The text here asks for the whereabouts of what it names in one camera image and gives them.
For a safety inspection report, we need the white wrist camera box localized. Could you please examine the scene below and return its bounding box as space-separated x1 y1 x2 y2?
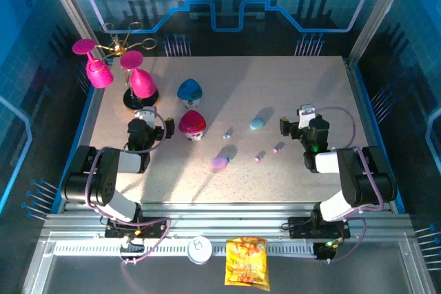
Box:
142 105 158 127
297 103 317 129

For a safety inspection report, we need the yellow snack bag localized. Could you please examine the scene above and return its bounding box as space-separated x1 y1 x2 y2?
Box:
224 237 271 292

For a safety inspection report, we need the purple earbud case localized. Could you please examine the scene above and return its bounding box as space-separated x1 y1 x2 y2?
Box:
211 155 230 170

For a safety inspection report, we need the small black controller box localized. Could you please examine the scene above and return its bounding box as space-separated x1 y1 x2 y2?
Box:
315 241 338 264

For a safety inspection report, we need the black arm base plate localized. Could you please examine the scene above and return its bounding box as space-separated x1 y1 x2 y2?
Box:
287 216 351 240
103 216 170 240

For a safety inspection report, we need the white slotted cable duct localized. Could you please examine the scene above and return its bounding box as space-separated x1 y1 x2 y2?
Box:
53 242 316 257

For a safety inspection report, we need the aluminium frame rail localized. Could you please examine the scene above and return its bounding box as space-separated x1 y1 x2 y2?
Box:
43 202 413 240

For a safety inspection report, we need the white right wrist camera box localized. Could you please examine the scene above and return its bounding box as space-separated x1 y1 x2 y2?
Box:
297 103 317 129

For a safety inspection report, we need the aluminium frame post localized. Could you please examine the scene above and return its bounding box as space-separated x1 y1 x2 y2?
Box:
37 0 106 64
346 0 414 64

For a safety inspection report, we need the pink wine glass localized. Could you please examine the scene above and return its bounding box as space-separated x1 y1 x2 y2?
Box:
71 38 114 89
119 50 158 99

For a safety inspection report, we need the blue mushroom toy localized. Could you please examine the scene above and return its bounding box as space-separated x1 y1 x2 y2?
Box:
176 78 203 109

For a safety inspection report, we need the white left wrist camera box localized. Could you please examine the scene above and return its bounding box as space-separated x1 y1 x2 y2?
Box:
142 105 158 127

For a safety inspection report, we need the red mushroom toy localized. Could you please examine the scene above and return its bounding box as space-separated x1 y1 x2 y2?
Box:
178 109 207 143

